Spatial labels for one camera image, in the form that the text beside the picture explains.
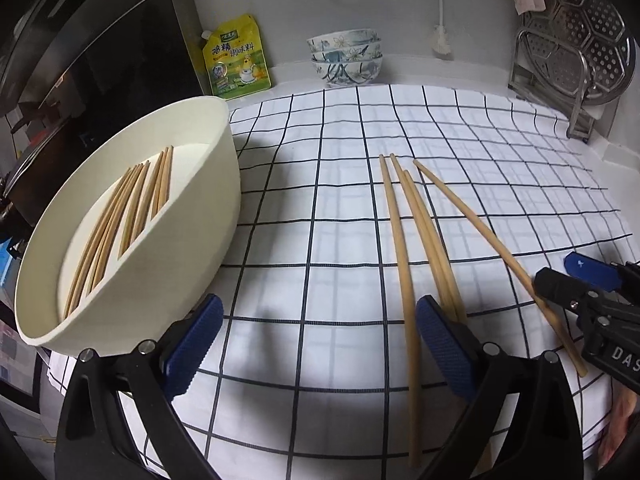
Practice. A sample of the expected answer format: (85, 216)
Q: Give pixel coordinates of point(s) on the long wooden chopstick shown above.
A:
(500, 247)
(432, 240)
(416, 220)
(400, 260)

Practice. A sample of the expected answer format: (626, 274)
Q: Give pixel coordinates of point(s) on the black range hood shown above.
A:
(125, 35)

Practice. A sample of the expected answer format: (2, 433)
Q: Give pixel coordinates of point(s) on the perforated steel steamer plate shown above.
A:
(585, 25)

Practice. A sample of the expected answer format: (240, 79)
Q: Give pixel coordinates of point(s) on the white black checkered cloth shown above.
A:
(325, 200)

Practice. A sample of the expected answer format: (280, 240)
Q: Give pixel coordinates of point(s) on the pile of wooden chopsticks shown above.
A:
(135, 200)

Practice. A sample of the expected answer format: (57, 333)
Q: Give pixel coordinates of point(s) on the white round basin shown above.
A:
(200, 240)

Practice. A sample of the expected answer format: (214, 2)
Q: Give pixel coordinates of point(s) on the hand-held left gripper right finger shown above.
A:
(445, 345)

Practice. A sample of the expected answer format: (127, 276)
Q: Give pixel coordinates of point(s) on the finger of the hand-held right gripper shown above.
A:
(560, 287)
(592, 270)

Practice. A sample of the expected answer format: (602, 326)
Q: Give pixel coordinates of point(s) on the blue box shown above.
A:
(7, 265)

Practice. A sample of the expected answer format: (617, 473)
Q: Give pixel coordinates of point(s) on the person's right hand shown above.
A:
(620, 430)

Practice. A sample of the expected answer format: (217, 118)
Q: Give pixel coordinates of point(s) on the yellow seasoning pouch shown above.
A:
(237, 60)

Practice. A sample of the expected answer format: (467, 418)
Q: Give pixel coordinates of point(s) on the stainless steel rack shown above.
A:
(580, 115)

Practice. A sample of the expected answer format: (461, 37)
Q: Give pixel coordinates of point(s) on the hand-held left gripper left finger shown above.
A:
(195, 350)

